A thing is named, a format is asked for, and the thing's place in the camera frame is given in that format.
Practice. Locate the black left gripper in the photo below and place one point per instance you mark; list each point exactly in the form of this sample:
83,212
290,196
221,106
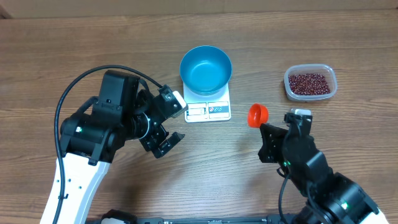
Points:
151,144

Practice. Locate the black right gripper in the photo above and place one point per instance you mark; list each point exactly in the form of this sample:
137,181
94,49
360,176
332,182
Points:
275,139

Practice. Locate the red measuring scoop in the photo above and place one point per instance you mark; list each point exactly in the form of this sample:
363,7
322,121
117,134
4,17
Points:
258,114

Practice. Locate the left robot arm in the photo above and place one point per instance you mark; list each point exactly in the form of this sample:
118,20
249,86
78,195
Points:
130,105

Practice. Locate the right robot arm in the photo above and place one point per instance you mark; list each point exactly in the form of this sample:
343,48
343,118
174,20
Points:
331,197

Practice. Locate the white digital kitchen scale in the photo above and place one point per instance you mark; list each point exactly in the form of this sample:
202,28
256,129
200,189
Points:
207,108

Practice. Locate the blue metal bowl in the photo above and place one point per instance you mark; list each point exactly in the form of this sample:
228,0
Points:
205,69

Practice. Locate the red beans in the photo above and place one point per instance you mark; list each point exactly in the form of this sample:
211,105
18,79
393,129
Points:
309,84

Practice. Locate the clear plastic container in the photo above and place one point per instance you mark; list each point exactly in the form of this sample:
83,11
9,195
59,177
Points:
311,68

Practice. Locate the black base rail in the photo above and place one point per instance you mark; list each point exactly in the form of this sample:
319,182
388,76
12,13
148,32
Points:
117,216

